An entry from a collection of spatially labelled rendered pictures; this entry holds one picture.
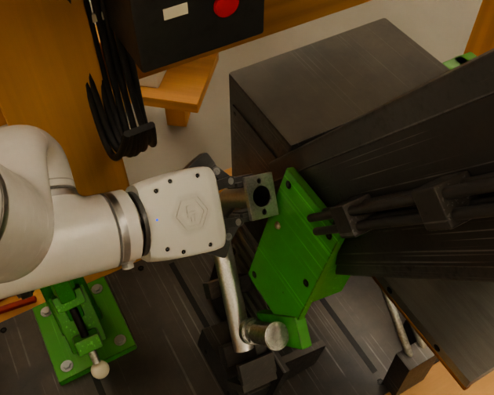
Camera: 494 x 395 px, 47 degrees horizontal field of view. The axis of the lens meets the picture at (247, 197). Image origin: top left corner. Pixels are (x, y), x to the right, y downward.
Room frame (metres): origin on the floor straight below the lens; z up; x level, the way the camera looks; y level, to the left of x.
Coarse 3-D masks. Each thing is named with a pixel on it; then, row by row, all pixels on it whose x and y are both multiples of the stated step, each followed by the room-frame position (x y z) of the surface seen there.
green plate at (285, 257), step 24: (288, 168) 0.46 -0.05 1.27; (288, 192) 0.45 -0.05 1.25; (312, 192) 0.43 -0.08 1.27; (288, 216) 0.43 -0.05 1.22; (264, 240) 0.44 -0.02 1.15; (288, 240) 0.41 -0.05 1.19; (312, 240) 0.39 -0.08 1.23; (336, 240) 0.36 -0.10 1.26; (264, 264) 0.42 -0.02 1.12; (288, 264) 0.39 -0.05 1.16; (312, 264) 0.37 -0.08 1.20; (264, 288) 0.40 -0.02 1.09; (288, 288) 0.38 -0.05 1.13; (312, 288) 0.35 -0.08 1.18; (336, 288) 0.39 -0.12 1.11; (288, 312) 0.36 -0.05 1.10
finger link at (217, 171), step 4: (212, 168) 0.46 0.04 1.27; (216, 168) 0.46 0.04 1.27; (216, 172) 0.46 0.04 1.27; (220, 172) 0.46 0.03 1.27; (224, 172) 0.46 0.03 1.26; (216, 176) 0.46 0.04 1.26; (220, 176) 0.46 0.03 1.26; (224, 176) 0.46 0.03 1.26; (236, 176) 0.47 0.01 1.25; (240, 176) 0.47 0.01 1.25; (244, 176) 0.47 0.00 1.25; (236, 180) 0.46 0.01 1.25; (240, 180) 0.46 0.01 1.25; (236, 184) 0.45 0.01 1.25; (240, 184) 0.45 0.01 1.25; (228, 188) 0.46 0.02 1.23; (232, 188) 0.46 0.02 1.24; (236, 188) 0.45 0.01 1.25
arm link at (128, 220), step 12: (108, 192) 0.40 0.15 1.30; (120, 192) 0.40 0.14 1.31; (120, 204) 0.38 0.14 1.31; (132, 204) 0.38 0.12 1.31; (120, 216) 0.36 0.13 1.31; (132, 216) 0.37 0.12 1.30; (120, 228) 0.35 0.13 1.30; (132, 228) 0.35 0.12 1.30; (132, 240) 0.35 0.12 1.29; (132, 252) 0.34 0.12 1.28; (120, 264) 0.33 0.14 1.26; (132, 264) 0.34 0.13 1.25
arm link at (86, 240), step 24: (72, 192) 0.38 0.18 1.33; (72, 216) 0.35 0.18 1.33; (96, 216) 0.36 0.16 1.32; (72, 240) 0.33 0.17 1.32; (96, 240) 0.33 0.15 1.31; (120, 240) 0.34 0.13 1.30; (48, 264) 0.30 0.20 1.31; (72, 264) 0.31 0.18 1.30; (96, 264) 0.32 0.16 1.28; (0, 288) 0.28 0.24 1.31; (24, 288) 0.28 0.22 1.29
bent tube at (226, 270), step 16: (256, 176) 0.46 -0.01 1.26; (272, 176) 0.47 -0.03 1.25; (224, 192) 0.49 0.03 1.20; (240, 192) 0.46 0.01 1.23; (256, 192) 0.47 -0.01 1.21; (272, 192) 0.45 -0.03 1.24; (224, 208) 0.48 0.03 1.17; (256, 208) 0.43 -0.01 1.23; (272, 208) 0.44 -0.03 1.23; (224, 272) 0.44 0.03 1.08; (224, 288) 0.42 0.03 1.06; (240, 288) 0.42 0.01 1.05; (224, 304) 0.40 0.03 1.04; (240, 304) 0.40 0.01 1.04; (240, 320) 0.38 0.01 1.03; (240, 352) 0.35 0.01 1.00
